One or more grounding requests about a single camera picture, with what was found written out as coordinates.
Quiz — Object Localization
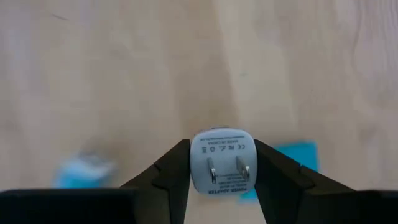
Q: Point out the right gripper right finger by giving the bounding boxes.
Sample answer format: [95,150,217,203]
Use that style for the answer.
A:
[253,139,355,224]

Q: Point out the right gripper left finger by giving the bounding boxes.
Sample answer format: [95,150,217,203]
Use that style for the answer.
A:
[120,139,191,224]

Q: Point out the teal digital clock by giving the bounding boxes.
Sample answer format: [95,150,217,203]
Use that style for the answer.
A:
[238,141,320,203]

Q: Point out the blue usb wall charger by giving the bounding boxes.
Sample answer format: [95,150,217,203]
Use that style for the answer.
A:
[52,152,116,189]

